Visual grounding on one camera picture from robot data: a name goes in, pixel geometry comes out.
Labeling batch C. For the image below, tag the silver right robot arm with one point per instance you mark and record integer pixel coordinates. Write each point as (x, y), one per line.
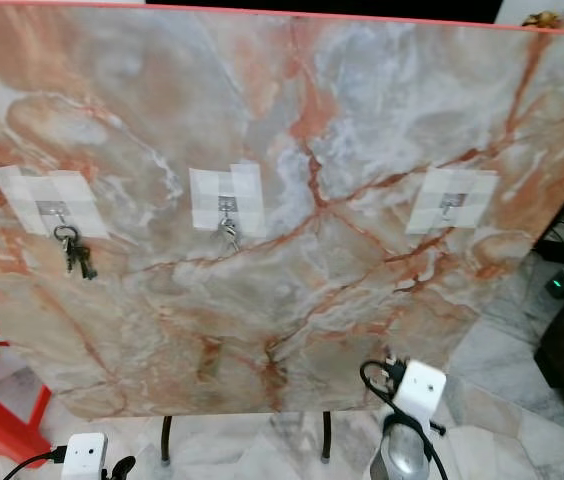
(402, 452)

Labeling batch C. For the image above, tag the black metal board leg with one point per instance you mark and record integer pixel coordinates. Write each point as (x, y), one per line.
(166, 440)
(327, 437)

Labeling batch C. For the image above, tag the red-edged marble board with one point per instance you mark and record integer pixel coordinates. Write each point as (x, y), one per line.
(322, 310)

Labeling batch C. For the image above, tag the small silver key bunch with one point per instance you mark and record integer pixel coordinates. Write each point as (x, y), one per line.
(230, 236)

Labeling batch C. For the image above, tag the brown ornament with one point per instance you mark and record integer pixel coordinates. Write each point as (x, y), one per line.
(562, 17)

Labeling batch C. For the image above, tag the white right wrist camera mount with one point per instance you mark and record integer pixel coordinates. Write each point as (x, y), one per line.
(422, 392)

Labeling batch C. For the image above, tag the small metal wall hook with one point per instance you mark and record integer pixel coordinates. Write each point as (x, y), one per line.
(227, 207)
(453, 206)
(58, 212)

